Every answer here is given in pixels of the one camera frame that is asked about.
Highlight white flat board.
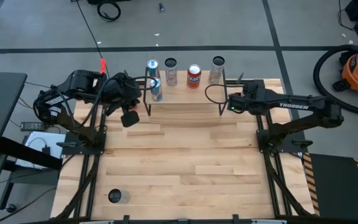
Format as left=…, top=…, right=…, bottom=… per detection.
left=16, top=131, right=67, bottom=170

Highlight black aluminium table frame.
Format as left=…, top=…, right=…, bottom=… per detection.
left=53, top=79, right=315, bottom=224

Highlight black desk leg frame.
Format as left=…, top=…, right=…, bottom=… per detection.
left=0, top=136, right=63, bottom=215

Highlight wooden shelf black metal frame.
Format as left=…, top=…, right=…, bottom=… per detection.
left=143, top=66, right=229, bottom=116

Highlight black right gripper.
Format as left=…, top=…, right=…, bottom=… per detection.
left=227, top=80, right=270, bottom=114

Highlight black power adapter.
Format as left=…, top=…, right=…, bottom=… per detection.
left=20, top=121, right=45, bottom=132

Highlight black mat hazard stripes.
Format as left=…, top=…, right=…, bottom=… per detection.
left=301, top=152, right=358, bottom=222

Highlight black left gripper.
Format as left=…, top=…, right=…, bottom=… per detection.
left=104, top=73, right=142, bottom=128

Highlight white slim beverage can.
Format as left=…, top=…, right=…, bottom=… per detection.
left=208, top=55, right=226, bottom=85
left=164, top=57, right=178, bottom=87
left=108, top=188, right=131, bottom=205

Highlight blue slim energy drink can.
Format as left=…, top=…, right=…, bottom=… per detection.
left=147, top=58, right=161, bottom=80
left=149, top=77, right=163, bottom=103

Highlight thin black cable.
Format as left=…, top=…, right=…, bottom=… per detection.
left=24, top=81, right=52, bottom=89

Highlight coiled black cable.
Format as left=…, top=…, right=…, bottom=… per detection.
left=96, top=0, right=122, bottom=22

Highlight black sleeved cable bundle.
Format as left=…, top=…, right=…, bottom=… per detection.
left=264, top=154, right=310, bottom=217
left=54, top=154, right=101, bottom=220

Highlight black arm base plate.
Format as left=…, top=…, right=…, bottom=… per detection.
left=56, top=130, right=107, bottom=156
left=256, top=129, right=313, bottom=154

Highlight red Fanta soda can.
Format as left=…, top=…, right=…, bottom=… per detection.
left=186, top=63, right=202, bottom=90

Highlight long black cable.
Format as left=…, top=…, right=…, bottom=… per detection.
left=75, top=0, right=105, bottom=62

